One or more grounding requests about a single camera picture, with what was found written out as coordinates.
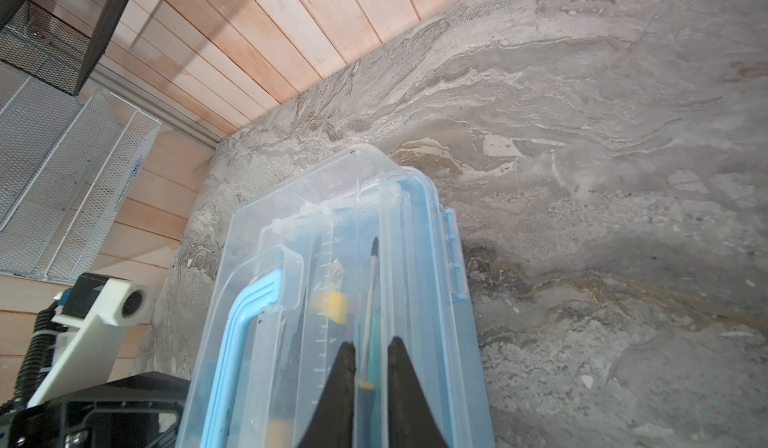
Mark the black mesh basket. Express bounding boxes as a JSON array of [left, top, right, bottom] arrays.
[[1, 0, 129, 96]]

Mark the blue plastic tool box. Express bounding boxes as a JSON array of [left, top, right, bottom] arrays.
[[177, 145, 494, 447]]

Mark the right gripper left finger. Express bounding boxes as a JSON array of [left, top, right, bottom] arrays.
[[297, 342, 356, 448]]

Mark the black yellow screwdriver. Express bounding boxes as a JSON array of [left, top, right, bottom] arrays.
[[359, 237, 379, 391]]

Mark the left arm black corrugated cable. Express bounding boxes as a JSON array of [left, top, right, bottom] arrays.
[[11, 300, 68, 413]]

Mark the white wire mesh shelf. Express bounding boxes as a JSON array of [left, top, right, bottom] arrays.
[[1, 65, 161, 282]]

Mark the horizontal aluminium wall rail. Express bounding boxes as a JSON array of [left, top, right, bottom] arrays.
[[90, 65, 225, 150]]

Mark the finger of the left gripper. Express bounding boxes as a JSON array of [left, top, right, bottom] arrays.
[[1, 372, 190, 447]]

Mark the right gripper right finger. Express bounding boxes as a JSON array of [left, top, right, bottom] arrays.
[[387, 337, 448, 448]]

